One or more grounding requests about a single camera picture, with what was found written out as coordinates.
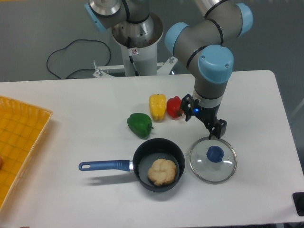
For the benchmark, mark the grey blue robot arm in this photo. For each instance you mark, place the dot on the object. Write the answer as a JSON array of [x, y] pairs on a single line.
[[200, 48]]

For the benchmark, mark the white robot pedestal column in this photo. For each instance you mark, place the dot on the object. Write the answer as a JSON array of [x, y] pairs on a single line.
[[138, 43]]

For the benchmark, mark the yellow woven basket tray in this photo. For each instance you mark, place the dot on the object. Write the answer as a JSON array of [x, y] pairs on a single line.
[[21, 127]]

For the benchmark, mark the red bell pepper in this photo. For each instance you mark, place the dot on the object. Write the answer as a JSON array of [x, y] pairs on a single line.
[[173, 107]]

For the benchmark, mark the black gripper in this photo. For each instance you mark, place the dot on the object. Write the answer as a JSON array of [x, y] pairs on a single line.
[[190, 107]]

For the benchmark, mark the glass pot lid blue knob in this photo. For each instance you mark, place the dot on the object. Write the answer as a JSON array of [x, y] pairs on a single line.
[[212, 160]]

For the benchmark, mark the beige bread bun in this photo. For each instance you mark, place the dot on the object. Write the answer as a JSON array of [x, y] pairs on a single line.
[[162, 172]]

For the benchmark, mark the dark saucepan blue handle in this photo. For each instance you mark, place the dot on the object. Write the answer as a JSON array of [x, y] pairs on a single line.
[[144, 156]]

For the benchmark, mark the yellow bell pepper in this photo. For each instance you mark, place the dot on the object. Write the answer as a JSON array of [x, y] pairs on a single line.
[[157, 105]]

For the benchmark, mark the green bell pepper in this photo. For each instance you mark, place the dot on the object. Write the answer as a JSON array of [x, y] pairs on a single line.
[[140, 124]]

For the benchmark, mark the black table corner socket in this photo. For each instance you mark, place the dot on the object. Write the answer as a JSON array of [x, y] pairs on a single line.
[[298, 198]]

